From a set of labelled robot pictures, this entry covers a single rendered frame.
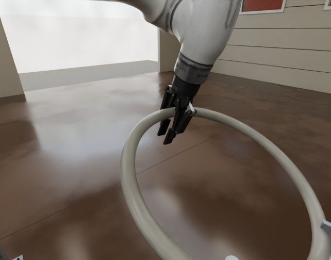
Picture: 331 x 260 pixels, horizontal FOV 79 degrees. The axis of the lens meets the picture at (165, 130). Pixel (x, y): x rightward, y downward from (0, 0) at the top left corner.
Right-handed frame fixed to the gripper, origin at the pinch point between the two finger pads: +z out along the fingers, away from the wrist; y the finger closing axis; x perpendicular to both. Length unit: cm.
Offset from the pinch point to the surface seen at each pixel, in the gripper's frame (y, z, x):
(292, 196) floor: 35, 95, 163
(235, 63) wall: -371, 166, 580
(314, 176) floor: 32, 90, 215
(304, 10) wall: -265, -35, 581
